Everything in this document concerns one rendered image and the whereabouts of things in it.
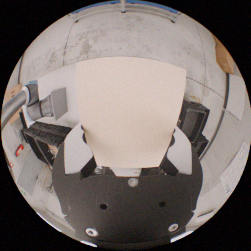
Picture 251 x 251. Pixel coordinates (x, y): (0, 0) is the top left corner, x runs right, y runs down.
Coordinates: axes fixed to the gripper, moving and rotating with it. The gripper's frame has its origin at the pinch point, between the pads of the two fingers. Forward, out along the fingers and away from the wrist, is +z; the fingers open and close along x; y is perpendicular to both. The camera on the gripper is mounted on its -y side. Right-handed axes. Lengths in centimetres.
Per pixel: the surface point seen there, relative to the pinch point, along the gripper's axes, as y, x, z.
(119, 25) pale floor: -97, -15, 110
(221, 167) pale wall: 127, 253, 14
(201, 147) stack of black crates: 71, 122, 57
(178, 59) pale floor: -49, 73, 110
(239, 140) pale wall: 36, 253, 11
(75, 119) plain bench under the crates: 20, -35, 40
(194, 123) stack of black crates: 30, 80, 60
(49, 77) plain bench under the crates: -15, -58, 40
